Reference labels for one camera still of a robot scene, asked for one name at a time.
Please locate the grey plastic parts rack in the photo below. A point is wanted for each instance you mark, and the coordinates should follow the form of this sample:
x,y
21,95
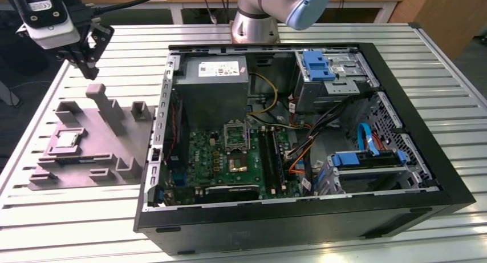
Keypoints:
x,y
76,174

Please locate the graphics card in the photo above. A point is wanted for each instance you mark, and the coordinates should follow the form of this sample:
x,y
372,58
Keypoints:
x,y
228,190

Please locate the blue board connector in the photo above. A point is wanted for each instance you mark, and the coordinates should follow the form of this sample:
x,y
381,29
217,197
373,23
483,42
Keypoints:
x,y
179,178

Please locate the installed RAM stick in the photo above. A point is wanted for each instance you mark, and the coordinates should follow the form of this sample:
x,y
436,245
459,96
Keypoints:
x,y
281,166

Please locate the loose RAM stick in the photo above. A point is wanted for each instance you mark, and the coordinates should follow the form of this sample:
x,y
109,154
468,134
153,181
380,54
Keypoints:
x,y
76,160

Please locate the white wrist camera black face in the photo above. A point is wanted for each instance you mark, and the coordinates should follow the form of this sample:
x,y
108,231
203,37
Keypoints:
x,y
53,34

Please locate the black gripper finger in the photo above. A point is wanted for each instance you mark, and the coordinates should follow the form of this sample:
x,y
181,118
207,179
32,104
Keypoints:
x,y
102,37
72,56

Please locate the black RAM slot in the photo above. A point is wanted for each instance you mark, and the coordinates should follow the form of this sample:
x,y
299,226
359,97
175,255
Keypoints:
x,y
264,157
272,160

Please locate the wooden cabinet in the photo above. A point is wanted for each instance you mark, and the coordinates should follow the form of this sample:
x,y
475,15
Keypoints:
x,y
444,17

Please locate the metal drive cage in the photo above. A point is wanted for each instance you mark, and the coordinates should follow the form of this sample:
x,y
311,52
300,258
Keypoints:
x,y
335,92

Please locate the grey power supply unit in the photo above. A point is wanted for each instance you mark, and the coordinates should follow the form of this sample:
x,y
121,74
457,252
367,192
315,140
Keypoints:
x,y
212,97

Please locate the silver CPU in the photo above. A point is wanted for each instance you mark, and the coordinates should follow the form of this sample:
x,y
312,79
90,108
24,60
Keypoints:
x,y
66,139

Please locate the metal disk bay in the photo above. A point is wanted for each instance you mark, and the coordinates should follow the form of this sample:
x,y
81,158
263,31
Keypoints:
x,y
372,171

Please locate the green motherboard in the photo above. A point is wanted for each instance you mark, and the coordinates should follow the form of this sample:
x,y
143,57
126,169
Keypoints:
x,y
205,160

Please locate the blue drive bay latch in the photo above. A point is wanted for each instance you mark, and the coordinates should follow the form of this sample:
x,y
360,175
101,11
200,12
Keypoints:
x,y
317,66

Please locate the black open PC case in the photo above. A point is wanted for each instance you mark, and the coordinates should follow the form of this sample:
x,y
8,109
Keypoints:
x,y
265,226

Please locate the blue video port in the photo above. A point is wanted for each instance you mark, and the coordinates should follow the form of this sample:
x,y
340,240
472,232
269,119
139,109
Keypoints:
x,y
160,196

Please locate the white table leg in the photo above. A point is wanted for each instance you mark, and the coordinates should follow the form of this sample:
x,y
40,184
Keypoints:
x,y
9,94

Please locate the CPU socket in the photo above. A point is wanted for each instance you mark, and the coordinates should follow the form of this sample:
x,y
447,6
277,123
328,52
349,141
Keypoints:
x,y
237,164

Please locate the hard disk in blue carrier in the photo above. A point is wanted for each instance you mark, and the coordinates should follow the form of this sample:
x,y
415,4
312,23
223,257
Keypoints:
x,y
348,160

